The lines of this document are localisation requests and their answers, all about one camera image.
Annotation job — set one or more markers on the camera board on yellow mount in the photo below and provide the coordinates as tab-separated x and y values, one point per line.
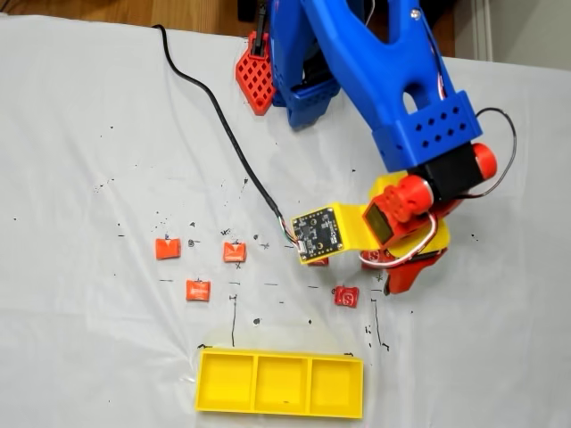
316	234

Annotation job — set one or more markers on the black table clamp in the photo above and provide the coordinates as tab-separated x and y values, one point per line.
259	31

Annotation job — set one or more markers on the yellow three-compartment box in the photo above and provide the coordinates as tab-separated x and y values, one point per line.
232	383

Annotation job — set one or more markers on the white plastic table cover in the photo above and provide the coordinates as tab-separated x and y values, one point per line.
89	156

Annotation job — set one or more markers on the orange candy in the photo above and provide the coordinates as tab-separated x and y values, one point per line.
167	249
197	290
234	252

